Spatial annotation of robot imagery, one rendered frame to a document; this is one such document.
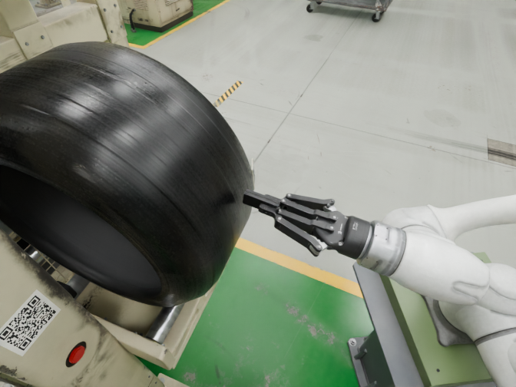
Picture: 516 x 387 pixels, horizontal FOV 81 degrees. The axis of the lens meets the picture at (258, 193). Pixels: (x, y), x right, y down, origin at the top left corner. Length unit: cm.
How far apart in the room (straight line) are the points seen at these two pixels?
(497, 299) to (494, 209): 30
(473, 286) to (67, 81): 70
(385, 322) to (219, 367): 89
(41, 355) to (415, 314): 99
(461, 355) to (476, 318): 20
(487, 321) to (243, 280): 126
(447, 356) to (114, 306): 99
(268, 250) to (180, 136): 155
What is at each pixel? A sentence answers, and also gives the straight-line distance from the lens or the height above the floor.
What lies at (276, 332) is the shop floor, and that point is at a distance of 177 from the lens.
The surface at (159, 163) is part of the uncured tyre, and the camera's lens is 47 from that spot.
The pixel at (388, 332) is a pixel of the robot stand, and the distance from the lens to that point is 116.
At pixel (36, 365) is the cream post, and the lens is 66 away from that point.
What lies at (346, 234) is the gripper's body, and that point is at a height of 124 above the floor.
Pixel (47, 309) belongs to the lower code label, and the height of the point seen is 121.
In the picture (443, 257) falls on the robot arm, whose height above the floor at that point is 124.
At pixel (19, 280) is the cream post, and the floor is 129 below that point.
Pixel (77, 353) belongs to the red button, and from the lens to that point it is 71.
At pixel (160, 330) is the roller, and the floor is 92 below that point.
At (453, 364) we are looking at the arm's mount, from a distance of 115.
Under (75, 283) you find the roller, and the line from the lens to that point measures 98.
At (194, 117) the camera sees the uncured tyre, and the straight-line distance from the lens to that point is 54.
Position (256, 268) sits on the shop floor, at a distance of 192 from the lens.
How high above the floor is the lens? 168
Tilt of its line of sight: 47 degrees down
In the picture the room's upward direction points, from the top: straight up
